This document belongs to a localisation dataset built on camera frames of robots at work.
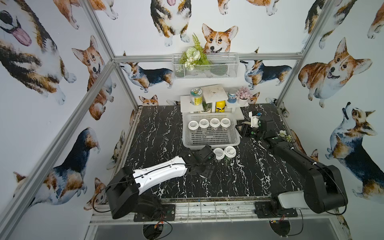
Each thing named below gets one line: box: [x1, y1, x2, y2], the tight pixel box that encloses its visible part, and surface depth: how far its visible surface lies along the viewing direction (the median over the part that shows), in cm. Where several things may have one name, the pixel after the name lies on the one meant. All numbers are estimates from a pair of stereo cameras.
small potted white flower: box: [277, 130, 292, 143], surface depth 92 cm
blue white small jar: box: [227, 88, 237, 104], surface depth 100 cm
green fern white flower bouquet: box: [179, 33, 210, 71], surface depth 82 cm
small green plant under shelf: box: [201, 100, 213, 113], surface depth 112 cm
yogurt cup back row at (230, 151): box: [224, 146, 237, 158], surface depth 90 cm
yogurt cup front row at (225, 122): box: [220, 117, 231, 128], surface depth 103 cm
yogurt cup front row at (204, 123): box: [199, 118, 210, 129], surface depth 103 cm
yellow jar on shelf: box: [215, 100, 226, 113], surface depth 111 cm
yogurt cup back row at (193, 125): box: [188, 120, 199, 131], surface depth 102 cm
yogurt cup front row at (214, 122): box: [209, 118, 221, 128], surface depth 103 cm
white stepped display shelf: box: [180, 84, 249, 121], surface depth 102 cm
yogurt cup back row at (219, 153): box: [213, 147, 225, 162], surface depth 90 cm
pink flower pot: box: [235, 86, 253, 105], surface depth 97 cm
